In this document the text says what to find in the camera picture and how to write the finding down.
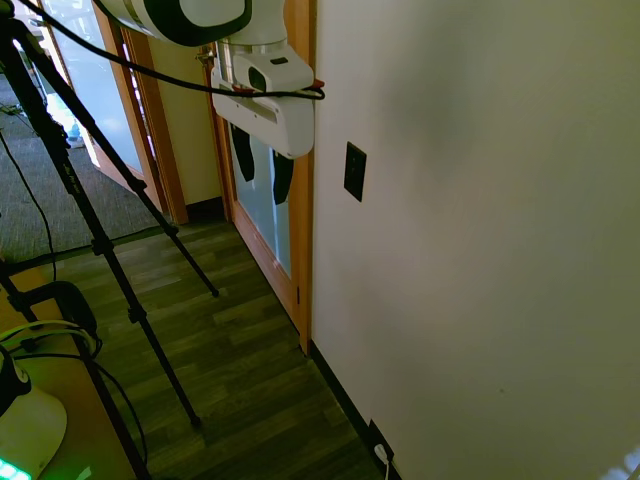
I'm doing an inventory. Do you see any black camera tripod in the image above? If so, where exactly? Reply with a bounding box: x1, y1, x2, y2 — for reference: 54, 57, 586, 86
0, 8, 222, 480

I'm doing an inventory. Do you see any wood door with frosted glass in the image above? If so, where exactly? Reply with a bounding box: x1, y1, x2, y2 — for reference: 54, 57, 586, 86
199, 0, 318, 355

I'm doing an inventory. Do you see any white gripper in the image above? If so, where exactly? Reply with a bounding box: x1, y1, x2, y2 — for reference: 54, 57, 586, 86
210, 69, 317, 206

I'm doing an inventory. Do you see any wood framed glass partition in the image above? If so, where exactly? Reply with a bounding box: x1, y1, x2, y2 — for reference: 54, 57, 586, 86
37, 0, 190, 225

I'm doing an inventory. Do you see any dark light switch plate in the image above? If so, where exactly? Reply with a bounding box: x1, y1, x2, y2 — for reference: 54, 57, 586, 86
343, 140, 368, 204

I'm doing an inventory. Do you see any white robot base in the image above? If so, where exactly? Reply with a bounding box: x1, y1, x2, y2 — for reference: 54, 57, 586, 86
0, 344, 69, 480

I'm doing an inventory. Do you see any black wall outlet plate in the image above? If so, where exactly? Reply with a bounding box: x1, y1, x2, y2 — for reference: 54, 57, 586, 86
367, 418, 396, 464

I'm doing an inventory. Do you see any black table clamp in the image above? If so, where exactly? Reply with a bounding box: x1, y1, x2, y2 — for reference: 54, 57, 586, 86
0, 279, 100, 354

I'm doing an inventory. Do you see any black floor cable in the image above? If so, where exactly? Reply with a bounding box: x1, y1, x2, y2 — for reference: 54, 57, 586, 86
0, 130, 59, 281

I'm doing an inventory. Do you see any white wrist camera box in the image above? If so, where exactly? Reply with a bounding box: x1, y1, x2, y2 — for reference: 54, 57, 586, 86
231, 49, 315, 95

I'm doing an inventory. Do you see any black baseboard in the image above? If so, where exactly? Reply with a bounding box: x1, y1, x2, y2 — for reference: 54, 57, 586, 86
308, 343, 402, 480

